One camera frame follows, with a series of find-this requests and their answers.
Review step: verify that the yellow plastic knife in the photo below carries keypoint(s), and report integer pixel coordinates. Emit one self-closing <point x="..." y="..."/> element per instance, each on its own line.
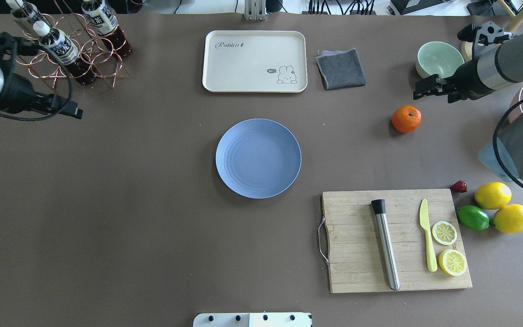
<point x="424" y="222"/>

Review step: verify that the lemon slice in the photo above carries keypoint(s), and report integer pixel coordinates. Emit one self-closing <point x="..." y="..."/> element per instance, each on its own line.
<point x="452" y="262"/>
<point x="444" y="233"/>

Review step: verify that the yellow lemon upper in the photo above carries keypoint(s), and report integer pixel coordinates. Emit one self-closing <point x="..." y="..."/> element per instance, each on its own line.
<point x="493" y="195"/>

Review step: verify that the yellow lemon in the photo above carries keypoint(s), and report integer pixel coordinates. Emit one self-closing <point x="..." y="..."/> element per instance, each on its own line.
<point x="509" y="219"/>
<point x="493" y="195"/>

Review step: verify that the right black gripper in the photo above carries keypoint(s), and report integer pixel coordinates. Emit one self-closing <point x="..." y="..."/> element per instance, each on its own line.
<point x="467" y="78"/>

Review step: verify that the red strawberry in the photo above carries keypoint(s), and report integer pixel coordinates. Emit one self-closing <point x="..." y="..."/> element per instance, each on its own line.
<point x="459" y="187"/>

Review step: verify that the cream rabbit tray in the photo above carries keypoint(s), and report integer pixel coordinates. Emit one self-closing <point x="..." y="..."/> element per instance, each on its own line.
<point x="255" y="61"/>

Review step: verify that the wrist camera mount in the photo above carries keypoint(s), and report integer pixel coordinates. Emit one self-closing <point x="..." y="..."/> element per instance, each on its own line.
<point x="14" y="46"/>
<point x="477" y="39"/>

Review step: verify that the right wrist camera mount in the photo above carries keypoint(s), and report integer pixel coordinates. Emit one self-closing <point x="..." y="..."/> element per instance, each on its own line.
<point x="477" y="39"/>

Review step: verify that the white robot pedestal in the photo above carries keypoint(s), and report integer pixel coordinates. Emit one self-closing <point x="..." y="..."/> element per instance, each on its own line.
<point x="254" y="319"/>

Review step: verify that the lemon slice lower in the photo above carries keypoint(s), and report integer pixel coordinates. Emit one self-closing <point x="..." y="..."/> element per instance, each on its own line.
<point x="452" y="262"/>

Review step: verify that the blue plate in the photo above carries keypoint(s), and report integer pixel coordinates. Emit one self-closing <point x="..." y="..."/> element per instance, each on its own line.
<point x="258" y="158"/>

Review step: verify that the tea bottle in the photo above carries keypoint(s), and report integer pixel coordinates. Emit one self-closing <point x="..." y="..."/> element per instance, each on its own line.
<point x="25" y="15"/>
<point x="57" y="42"/>
<point x="103" y="21"/>

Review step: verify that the copper wire bottle rack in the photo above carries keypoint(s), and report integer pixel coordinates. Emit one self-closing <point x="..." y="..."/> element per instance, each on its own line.
<point x="87" y="40"/>

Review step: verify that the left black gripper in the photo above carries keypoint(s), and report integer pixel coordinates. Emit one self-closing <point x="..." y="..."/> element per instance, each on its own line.
<point x="17" y="96"/>

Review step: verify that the orange mandarin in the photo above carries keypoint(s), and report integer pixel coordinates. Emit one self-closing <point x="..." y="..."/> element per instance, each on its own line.
<point x="406" y="119"/>

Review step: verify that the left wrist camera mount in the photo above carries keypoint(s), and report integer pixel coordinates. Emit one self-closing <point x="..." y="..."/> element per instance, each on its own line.
<point x="14" y="46"/>

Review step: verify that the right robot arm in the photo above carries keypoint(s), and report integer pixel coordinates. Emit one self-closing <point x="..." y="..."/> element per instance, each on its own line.
<point x="496" y="63"/>

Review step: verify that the wooden stand with base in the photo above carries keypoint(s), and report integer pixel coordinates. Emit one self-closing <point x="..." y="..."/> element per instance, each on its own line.
<point x="516" y="15"/>

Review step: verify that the tea bottle back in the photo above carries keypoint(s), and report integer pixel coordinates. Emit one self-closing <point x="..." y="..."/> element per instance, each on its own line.
<point x="25" y="15"/>

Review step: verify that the green bowl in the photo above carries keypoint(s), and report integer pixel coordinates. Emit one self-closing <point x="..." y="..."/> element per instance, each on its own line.
<point x="438" y="58"/>

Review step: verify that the green lime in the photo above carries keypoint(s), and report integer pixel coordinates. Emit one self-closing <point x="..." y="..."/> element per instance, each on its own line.
<point x="473" y="217"/>

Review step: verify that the tea bottle front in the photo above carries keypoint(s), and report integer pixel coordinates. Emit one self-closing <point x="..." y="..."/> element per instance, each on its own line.
<point x="57" y="42"/>

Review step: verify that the aluminium frame post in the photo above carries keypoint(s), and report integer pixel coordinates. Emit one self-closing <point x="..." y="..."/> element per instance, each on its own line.
<point x="255" y="10"/>

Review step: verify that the lemon slice upper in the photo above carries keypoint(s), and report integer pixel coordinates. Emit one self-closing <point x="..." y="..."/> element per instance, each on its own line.
<point x="444" y="233"/>

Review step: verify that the steel muddler black tip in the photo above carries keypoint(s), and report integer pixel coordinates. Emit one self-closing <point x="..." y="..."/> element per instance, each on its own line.
<point x="379" y="209"/>

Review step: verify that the yellow lemon lower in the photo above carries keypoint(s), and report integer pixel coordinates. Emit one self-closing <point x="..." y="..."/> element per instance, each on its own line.
<point x="509" y="219"/>

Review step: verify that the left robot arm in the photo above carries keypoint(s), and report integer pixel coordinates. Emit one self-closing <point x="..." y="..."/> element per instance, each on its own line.
<point x="44" y="160"/>

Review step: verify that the grey folded cloth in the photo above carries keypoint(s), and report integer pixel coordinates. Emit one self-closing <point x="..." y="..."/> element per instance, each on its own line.
<point x="340" y="69"/>

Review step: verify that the tea bottle middle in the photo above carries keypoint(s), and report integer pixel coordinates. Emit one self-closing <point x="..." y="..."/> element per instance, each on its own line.
<point x="103" y="21"/>

